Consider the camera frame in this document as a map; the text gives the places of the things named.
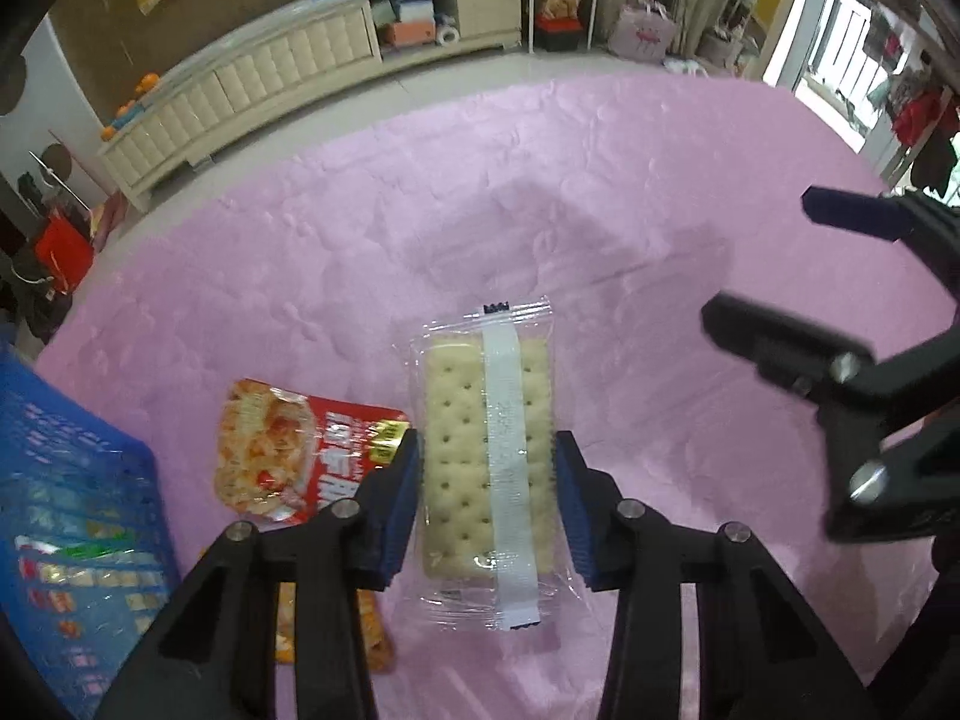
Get clear cracker pack white strip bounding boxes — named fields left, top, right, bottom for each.
left=412, top=298, right=571, bottom=632

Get red orange snack packet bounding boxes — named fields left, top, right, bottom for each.
left=213, top=379, right=410, bottom=525

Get pink quilted table cover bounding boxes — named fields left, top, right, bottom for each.
left=36, top=73, right=953, bottom=676

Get white slippers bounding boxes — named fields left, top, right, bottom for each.
left=662, top=57, right=709, bottom=78

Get pink bag on floor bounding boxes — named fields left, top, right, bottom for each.
left=607, top=0, right=677, bottom=64

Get blue plastic basket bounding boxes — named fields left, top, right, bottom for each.
left=2, top=348, right=181, bottom=718

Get red gift bag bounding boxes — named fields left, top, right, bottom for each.
left=32, top=211, right=94, bottom=294

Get cream TV cabinet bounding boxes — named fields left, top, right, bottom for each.
left=99, top=0, right=521, bottom=211

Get oranges on blue plate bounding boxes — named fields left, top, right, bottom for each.
left=101, top=73, right=160, bottom=142

